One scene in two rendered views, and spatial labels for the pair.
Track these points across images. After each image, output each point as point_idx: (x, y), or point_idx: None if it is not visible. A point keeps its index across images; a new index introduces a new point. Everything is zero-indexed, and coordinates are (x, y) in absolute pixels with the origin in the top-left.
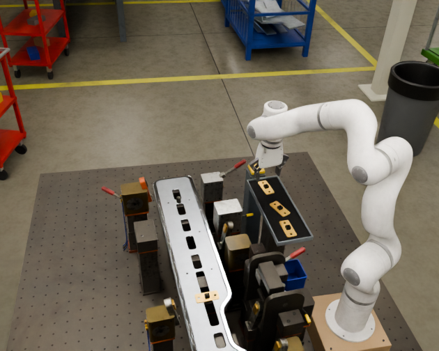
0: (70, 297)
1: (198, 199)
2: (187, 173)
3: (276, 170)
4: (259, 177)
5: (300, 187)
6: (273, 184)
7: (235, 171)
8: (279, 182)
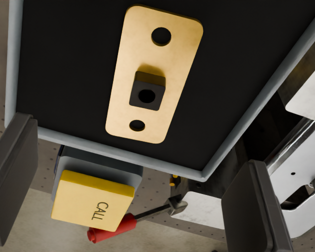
0: None
1: (274, 163)
2: (134, 196)
3: (22, 177)
4: (257, 195)
5: None
6: (80, 78)
7: (50, 167)
8: (28, 74)
